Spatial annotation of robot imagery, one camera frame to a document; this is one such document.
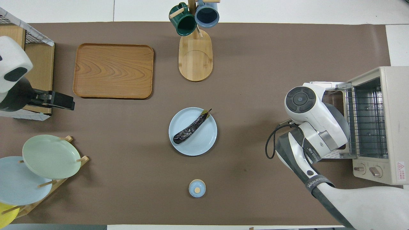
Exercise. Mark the two-tier wooden shelf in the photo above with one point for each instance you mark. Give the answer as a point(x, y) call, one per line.
point(41, 70)

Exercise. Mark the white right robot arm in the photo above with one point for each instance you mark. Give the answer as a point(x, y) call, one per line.
point(367, 204)

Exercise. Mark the pale green ceramic plate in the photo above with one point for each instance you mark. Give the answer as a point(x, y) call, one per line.
point(48, 156)

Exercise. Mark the brown paper table mat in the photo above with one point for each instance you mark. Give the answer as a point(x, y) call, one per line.
point(243, 95)

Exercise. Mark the dark roasted eggplant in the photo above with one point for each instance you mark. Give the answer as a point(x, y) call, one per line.
point(188, 131)

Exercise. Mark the dark green ceramic mug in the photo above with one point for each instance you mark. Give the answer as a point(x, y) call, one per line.
point(185, 25)

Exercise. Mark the wooden mug tree stand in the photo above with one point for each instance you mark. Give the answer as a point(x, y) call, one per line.
point(195, 60)

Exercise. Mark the yellow ceramic plate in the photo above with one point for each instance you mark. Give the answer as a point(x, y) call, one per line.
point(6, 217)

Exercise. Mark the blue ceramic mug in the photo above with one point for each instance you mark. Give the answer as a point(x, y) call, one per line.
point(207, 16)

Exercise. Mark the light blue ceramic plate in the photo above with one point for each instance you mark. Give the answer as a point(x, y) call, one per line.
point(198, 140)
point(19, 188)

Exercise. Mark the cream toaster oven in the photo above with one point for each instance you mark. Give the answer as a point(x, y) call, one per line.
point(396, 127)

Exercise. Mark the wooden plate rack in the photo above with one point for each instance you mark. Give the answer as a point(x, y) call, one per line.
point(83, 158)

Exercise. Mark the rectangular wooden serving tray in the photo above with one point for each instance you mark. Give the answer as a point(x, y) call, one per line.
point(111, 70)

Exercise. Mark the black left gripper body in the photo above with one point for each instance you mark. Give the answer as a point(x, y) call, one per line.
point(62, 102)

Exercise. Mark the beige oven knob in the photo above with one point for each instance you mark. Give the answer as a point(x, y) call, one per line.
point(359, 168)
point(375, 171)

